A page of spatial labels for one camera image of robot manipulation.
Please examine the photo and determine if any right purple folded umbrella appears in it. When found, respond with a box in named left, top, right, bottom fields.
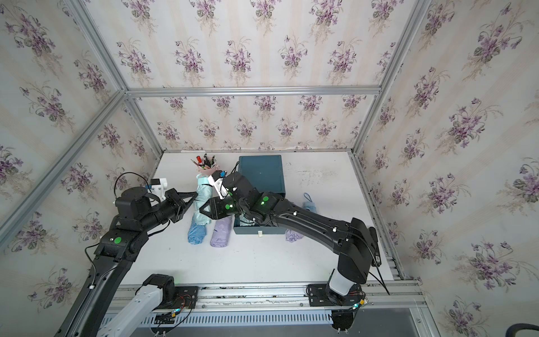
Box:
left=285, top=230, right=304, bottom=243

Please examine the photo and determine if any green umbrella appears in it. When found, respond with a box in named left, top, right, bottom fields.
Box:
left=193, top=174, right=213, bottom=226

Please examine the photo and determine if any aluminium rail beam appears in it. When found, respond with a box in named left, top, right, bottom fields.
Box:
left=193, top=280, right=428, bottom=313

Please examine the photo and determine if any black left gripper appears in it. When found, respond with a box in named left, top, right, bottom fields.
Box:
left=135, top=189, right=198, bottom=234

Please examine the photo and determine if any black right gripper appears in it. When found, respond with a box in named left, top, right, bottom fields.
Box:
left=195, top=196, right=249, bottom=222

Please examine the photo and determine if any pink pen holder cup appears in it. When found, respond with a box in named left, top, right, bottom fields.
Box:
left=192, top=154, right=219, bottom=176

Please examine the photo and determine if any left purple folded umbrella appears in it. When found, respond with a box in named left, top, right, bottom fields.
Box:
left=210, top=216, right=233, bottom=248

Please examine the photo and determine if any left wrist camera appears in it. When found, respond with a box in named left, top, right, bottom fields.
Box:
left=148, top=178, right=168, bottom=201

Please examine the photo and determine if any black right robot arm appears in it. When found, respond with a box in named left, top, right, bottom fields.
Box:
left=199, top=170, right=382, bottom=297

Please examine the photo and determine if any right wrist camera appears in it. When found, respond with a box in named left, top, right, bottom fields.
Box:
left=208, top=170, right=228, bottom=199

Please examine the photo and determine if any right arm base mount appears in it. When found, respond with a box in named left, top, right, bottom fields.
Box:
left=305, top=269, right=368, bottom=310

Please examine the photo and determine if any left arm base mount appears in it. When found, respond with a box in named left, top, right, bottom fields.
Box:
left=136, top=274, right=200, bottom=310

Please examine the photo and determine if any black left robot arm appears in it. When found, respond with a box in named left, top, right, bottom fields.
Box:
left=56, top=184, right=198, bottom=336

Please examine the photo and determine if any purple folded umbrella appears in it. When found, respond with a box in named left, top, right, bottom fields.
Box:
left=285, top=230, right=304, bottom=243
left=210, top=216, right=233, bottom=248

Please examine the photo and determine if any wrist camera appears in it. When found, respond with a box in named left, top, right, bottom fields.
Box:
left=148, top=178, right=168, bottom=201
left=208, top=170, right=228, bottom=199

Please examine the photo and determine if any blue umbrella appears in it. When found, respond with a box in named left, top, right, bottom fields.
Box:
left=188, top=223, right=207, bottom=245
left=303, top=192, right=317, bottom=213

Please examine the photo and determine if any teal drawer cabinet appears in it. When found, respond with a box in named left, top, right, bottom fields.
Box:
left=232, top=154, right=288, bottom=236

